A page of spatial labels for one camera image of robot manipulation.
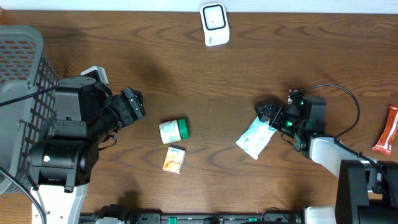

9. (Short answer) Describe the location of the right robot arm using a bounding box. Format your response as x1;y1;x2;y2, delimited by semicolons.
254;95;397;223

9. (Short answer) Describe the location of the green lid jar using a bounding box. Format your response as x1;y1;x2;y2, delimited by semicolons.
159;118;189;144

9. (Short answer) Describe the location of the grey plastic basket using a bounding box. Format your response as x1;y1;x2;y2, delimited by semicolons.
1;26;59;187

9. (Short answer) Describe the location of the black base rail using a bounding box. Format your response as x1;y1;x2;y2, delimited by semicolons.
78;204;305;224

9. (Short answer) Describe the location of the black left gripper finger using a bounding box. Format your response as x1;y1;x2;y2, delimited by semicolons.
111;94;135;128
121;87;146;120

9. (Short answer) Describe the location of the orange tissue pack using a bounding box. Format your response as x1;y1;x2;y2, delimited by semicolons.
162;147;186;174

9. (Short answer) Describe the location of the teal wet wipes pack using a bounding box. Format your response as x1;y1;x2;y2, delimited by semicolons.
236;117;277;160

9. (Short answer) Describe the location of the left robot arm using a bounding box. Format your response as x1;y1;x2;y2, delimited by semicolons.
28;76;145;223

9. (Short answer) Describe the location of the red snack packet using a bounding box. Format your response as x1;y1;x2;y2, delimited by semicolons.
373;105;397;155

